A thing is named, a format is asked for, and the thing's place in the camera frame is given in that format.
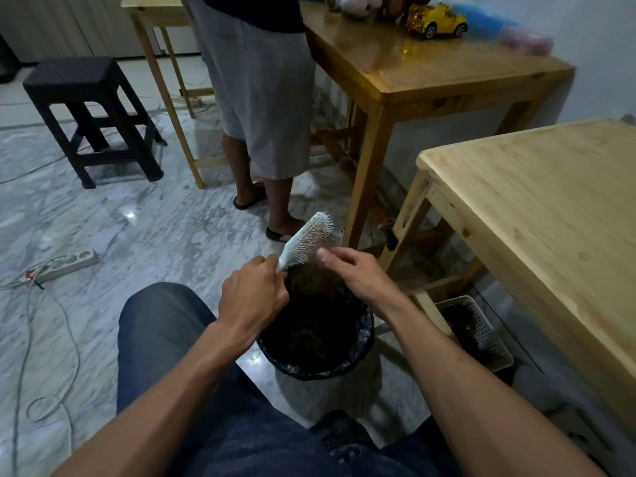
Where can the white plastic basket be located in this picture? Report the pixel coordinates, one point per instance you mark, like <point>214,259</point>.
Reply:
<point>484,337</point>

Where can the person's blue jeans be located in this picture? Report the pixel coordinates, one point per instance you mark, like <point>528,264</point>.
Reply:
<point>233,422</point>

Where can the white power strip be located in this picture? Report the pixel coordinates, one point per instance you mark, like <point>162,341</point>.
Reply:
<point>69,263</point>

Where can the person's left thumb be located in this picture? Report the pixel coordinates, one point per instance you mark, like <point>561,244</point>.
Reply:
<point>274,263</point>

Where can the white hairbrush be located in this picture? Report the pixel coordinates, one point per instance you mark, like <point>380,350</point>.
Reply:
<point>308,240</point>

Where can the white plush toy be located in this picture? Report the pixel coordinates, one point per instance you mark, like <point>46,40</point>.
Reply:
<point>355,3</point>

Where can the yellow toy car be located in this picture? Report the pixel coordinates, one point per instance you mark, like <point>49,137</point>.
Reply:
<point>437,19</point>

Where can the person's right forearm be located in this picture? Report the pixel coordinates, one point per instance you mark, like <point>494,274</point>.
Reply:
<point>477,397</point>

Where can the pink plastic packet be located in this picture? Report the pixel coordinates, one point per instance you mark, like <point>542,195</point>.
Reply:
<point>529,40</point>

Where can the person's left hand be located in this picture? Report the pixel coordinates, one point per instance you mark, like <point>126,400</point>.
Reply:
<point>248,298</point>

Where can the narrow wooden table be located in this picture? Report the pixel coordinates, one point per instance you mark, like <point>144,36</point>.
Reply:
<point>159,69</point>

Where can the person's right hand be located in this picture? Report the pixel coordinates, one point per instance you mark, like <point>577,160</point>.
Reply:
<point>365,280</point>

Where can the person's right thumb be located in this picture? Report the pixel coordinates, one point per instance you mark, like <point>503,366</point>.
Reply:
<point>334,254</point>

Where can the glossy brown wooden table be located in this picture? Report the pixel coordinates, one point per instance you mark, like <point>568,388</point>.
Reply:
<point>422,69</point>

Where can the black plastic stool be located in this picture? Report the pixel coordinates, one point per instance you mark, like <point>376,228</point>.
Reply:
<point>84,104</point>

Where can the light wooden table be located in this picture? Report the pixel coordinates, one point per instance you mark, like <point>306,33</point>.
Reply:
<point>546,203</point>

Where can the person's left forearm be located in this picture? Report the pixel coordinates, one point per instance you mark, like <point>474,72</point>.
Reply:
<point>149,407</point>

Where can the bin with black bag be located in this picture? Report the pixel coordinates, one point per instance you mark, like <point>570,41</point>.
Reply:
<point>318,337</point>

